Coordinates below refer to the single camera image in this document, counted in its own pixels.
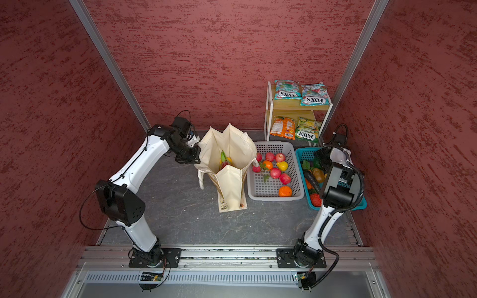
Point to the white wooden two-tier shelf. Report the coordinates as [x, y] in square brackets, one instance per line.
[292, 109]

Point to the teal plastic vegetable basket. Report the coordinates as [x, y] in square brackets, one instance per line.
[346, 182]

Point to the pink dragon fruit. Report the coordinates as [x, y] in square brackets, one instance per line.
[223, 160]

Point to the small red fruit front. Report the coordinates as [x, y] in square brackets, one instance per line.
[285, 179]

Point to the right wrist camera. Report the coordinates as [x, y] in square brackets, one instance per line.
[339, 140]

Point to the white plastic fruit basket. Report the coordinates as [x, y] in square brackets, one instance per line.
[261, 187]

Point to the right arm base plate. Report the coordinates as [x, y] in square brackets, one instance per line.
[307, 258]

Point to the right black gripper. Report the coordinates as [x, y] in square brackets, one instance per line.
[320, 153]

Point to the pink apple middle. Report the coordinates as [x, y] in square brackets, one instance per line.
[275, 173]

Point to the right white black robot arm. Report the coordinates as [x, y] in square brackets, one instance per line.
[334, 202]

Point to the red apple back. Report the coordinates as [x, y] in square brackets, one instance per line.
[270, 157]

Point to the green Fox's candy bag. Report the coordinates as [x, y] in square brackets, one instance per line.
[308, 130]

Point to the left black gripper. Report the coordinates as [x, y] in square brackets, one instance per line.
[194, 158]

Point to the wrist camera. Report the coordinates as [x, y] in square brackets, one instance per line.
[339, 140]
[183, 126]

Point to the small orange persimmon fruit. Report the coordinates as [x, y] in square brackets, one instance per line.
[267, 165]

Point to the aluminium rail frame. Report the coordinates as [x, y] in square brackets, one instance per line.
[210, 265]

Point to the yellow fruit in white basket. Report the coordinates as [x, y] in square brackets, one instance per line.
[282, 166]

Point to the teal fox's candy bag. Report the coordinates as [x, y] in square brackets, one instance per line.
[314, 95]
[287, 89]

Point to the orange snack bag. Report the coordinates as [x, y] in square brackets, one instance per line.
[283, 127]

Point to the cream floral tote bag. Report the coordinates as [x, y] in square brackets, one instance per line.
[229, 181]

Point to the brown kiwi potato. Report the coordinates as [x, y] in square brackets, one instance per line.
[318, 175]

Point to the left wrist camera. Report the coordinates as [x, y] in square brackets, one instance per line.
[183, 126]

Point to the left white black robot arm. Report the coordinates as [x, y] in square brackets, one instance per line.
[118, 198]

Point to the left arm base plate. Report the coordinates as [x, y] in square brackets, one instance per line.
[157, 258]

